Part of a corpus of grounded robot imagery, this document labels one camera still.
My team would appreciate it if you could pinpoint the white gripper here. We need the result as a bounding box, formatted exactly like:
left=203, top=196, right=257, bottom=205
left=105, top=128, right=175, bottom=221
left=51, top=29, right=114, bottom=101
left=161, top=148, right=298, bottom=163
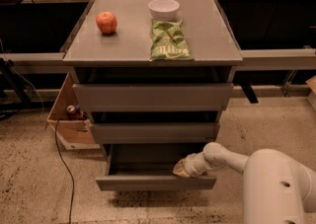
left=173, top=153, right=206, bottom=178

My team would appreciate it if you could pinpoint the grey bottom drawer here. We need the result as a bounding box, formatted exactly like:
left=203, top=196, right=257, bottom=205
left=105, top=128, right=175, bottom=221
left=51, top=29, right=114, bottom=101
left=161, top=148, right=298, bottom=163
left=96, top=143, right=216, bottom=190

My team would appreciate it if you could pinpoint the grey drawer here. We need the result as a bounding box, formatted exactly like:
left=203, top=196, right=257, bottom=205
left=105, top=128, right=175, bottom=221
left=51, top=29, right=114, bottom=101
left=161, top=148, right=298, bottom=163
left=90, top=122, right=219, bottom=144
left=73, top=84, right=233, bottom=112
left=96, top=143, right=216, bottom=190

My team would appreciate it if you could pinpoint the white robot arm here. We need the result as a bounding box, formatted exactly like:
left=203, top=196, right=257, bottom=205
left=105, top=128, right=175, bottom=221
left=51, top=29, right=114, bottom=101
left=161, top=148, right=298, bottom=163
left=173, top=142, right=316, bottom=224

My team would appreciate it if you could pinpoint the grey middle drawer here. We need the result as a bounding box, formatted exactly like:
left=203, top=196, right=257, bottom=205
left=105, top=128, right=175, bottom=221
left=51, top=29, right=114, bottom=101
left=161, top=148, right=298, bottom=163
left=90, top=122, right=219, bottom=144

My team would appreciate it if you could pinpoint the grey drawer cabinet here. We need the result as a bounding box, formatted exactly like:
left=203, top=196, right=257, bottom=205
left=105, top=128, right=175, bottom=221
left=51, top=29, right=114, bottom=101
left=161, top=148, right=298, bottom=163
left=59, top=0, right=244, bottom=192

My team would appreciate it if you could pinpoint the grey top drawer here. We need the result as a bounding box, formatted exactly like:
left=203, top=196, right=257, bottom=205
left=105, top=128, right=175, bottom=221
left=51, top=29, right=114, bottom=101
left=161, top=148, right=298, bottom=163
left=73, top=84, right=233, bottom=112

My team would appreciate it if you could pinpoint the wooden box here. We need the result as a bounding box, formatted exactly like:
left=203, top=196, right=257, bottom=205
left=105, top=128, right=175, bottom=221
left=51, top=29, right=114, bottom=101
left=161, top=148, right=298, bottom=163
left=47, top=74, right=99, bottom=150

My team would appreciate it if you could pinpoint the red soda can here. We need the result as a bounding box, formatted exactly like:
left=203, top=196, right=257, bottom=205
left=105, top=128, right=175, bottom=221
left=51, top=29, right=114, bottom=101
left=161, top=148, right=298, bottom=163
left=66, top=105, right=82, bottom=120

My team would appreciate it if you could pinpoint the green chip bag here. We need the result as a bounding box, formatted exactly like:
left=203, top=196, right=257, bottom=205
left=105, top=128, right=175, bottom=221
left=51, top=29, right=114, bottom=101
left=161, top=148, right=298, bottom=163
left=150, top=20, right=194, bottom=61

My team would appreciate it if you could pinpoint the white bowl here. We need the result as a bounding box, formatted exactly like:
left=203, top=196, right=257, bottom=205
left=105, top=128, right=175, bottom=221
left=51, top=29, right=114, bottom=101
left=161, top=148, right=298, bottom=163
left=148, top=0, right=180, bottom=21

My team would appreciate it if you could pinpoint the red apple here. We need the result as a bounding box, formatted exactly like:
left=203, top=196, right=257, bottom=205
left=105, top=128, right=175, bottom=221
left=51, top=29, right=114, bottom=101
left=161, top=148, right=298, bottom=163
left=96, top=12, right=118, bottom=35

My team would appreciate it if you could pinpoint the black floor cable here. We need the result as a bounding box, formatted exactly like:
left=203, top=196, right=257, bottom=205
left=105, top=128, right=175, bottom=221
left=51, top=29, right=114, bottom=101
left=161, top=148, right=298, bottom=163
left=53, top=117, right=76, bottom=224

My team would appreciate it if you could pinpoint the grey metal frame rail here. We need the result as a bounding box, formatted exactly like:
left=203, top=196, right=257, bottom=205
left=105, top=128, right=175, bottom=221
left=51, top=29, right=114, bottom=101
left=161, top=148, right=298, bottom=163
left=0, top=48, right=316, bottom=74

